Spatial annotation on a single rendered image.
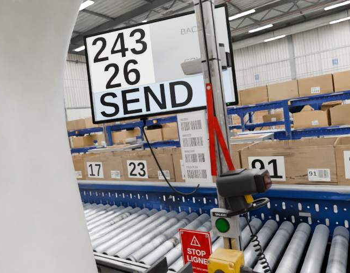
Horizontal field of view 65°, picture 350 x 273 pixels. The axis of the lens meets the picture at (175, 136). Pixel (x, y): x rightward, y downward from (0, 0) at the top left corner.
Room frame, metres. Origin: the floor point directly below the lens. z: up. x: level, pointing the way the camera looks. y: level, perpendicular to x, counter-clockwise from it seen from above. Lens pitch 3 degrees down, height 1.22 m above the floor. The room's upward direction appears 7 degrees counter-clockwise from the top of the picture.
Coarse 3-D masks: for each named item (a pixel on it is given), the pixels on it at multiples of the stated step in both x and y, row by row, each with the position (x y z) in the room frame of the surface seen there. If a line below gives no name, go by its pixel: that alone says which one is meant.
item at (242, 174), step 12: (252, 168) 0.64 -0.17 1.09; (216, 180) 0.65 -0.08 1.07; (228, 180) 0.63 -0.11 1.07; (240, 180) 0.61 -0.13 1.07; (252, 180) 0.59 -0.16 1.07; (264, 180) 0.59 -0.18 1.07; (228, 192) 0.63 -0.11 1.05; (240, 192) 0.61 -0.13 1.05; (252, 192) 0.60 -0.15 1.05; (264, 192) 0.59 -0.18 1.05; (240, 204) 0.63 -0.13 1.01; (228, 216) 0.64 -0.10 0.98
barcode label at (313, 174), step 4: (308, 172) 1.13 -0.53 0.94; (312, 172) 1.12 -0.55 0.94; (316, 172) 1.12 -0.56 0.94; (320, 172) 1.11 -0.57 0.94; (324, 172) 1.10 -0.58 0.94; (328, 172) 1.09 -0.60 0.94; (308, 176) 1.13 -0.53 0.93; (312, 176) 1.13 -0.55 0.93; (316, 176) 1.12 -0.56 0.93; (320, 176) 1.11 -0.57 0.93; (324, 176) 1.10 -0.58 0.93; (328, 176) 1.09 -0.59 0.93; (312, 180) 1.13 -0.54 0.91; (316, 180) 1.12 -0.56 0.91; (320, 180) 1.11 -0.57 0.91; (324, 180) 1.10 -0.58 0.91; (328, 180) 1.09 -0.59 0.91
